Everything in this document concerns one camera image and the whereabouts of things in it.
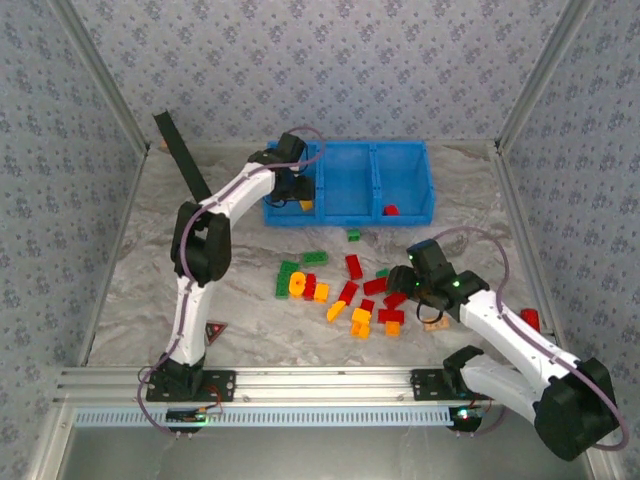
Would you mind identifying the blue three-compartment plastic bin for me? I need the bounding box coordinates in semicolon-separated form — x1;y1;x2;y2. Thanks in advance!
262;139;436;228

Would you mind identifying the black flat strip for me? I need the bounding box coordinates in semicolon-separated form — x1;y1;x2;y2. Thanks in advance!
152;110;214;201

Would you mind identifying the grey metal panel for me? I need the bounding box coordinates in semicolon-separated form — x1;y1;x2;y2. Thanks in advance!
64;424;596;480

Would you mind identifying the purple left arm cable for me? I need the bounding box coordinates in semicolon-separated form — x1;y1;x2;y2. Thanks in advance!
137;125;326;441

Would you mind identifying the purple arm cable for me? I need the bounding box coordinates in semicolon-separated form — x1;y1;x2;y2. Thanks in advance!
429;225;629;451
137;125;326;441

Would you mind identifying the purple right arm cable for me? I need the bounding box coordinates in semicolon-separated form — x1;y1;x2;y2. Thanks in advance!
429;225;629;451

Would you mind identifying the aluminium side rail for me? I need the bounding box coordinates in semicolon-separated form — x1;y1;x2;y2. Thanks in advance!
492;147;566;361
79;147;151;369

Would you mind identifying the long aluminium base rail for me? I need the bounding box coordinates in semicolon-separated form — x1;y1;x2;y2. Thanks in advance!
54;366;536;406

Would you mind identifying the light blue slotted cable duct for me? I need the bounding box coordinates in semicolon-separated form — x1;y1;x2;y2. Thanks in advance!
74;407;456;427

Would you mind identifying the aluminium frame post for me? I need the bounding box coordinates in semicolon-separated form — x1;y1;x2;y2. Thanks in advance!
52;0;151;154
494;0;596;154

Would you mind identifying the thin red black wire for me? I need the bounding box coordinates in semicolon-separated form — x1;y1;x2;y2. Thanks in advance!
199;383;225;417

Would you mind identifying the aluminium lower frame bar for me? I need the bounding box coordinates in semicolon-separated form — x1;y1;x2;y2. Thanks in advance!
584;449;621;480
27;403;76;480

